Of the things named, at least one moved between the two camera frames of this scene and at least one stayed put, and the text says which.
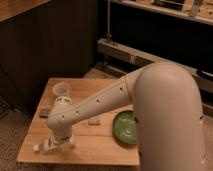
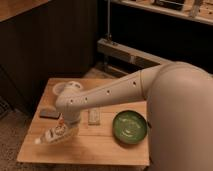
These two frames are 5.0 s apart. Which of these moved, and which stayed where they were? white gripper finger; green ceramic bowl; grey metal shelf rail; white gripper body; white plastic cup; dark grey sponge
Moved: white gripper finger; white gripper body
Stayed: white plastic cup; green ceramic bowl; grey metal shelf rail; dark grey sponge
